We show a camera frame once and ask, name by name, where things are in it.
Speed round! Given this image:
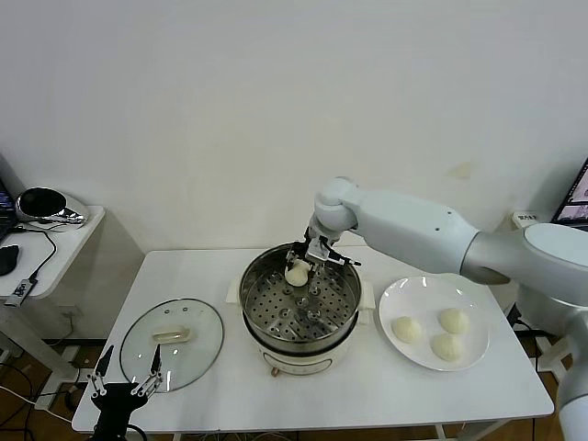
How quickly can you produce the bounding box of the white round plate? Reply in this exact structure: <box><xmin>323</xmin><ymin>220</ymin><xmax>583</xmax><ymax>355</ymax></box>
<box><xmin>379</xmin><ymin>276</ymin><xmax>491</xmax><ymax>372</ymax></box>

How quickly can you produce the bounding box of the steel perforated steamer basket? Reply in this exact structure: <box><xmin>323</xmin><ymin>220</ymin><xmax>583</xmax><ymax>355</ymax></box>
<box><xmin>239</xmin><ymin>243</ymin><xmax>364</xmax><ymax>353</ymax></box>

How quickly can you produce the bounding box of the grey usb hub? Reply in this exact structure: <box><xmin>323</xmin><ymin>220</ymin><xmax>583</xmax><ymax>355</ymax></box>
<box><xmin>4</xmin><ymin>277</ymin><xmax>39</xmax><ymax>308</ymax></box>

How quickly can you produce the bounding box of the chrome rounded device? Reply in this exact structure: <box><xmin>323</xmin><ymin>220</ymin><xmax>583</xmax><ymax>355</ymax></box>
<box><xmin>16</xmin><ymin>187</ymin><xmax>89</xmax><ymax>231</ymax></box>

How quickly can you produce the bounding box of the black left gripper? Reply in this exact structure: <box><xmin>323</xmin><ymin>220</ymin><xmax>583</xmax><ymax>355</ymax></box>
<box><xmin>86</xmin><ymin>344</ymin><xmax>165</xmax><ymax>441</ymax></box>

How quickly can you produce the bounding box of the white side table with label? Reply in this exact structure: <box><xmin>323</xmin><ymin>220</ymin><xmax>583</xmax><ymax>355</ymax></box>
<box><xmin>477</xmin><ymin>211</ymin><xmax>575</xmax><ymax>382</ymax></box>

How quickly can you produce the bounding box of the white electric cooker base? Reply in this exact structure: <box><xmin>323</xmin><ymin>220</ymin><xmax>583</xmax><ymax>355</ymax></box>
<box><xmin>226</xmin><ymin>278</ymin><xmax>376</xmax><ymax>379</ymax></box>

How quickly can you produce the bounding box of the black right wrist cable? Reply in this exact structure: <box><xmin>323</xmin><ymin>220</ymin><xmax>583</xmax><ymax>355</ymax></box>
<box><xmin>329</xmin><ymin>251</ymin><xmax>362</xmax><ymax>267</ymax></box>

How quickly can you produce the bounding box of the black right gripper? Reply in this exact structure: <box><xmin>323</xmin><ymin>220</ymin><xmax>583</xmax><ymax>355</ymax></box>
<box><xmin>285</xmin><ymin>236</ymin><xmax>321</xmax><ymax>279</ymax></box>

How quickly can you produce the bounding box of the black usb cable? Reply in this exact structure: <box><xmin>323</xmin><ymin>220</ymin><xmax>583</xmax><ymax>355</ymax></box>
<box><xmin>8</xmin><ymin>223</ymin><xmax>59</xmax><ymax>281</ymax></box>

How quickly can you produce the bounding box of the black computer mouse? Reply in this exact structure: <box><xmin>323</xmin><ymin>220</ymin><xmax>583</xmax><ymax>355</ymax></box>
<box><xmin>0</xmin><ymin>245</ymin><xmax>22</xmax><ymax>277</ymax></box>

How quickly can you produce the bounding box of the grey laptop with pink screen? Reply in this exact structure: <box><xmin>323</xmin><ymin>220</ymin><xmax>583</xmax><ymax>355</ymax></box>
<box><xmin>553</xmin><ymin>158</ymin><xmax>588</xmax><ymax>231</ymax></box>

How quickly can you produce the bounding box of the black laptop with dark screen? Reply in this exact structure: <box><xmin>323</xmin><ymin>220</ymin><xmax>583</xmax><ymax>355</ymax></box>
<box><xmin>0</xmin><ymin>153</ymin><xmax>22</xmax><ymax>244</ymax></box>

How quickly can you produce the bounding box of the glass lid with cream handle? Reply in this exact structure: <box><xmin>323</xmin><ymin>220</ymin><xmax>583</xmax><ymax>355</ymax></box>
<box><xmin>119</xmin><ymin>299</ymin><xmax>226</xmax><ymax>394</ymax></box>

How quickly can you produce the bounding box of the white steamed baozi bun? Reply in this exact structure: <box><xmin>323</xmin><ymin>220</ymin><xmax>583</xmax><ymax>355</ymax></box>
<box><xmin>284</xmin><ymin>259</ymin><xmax>310</xmax><ymax>288</ymax></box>
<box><xmin>391</xmin><ymin>316</ymin><xmax>424</xmax><ymax>345</ymax></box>
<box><xmin>439</xmin><ymin>308</ymin><xmax>471</xmax><ymax>334</ymax></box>
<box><xmin>430</xmin><ymin>333</ymin><xmax>464</xmax><ymax>364</ymax></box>

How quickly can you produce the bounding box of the white side table with mouse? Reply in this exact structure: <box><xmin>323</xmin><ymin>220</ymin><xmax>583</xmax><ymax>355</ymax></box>
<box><xmin>0</xmin><ymin>205</ymin><xmax>147</xmax><ymax>413</ymax></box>

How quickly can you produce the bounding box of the black laptop power cable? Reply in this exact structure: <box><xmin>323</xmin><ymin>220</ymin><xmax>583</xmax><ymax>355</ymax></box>
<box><xmin>508</xmin><ymin>302</ymin><xmax>534</xmax><ymax>332</ymax></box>

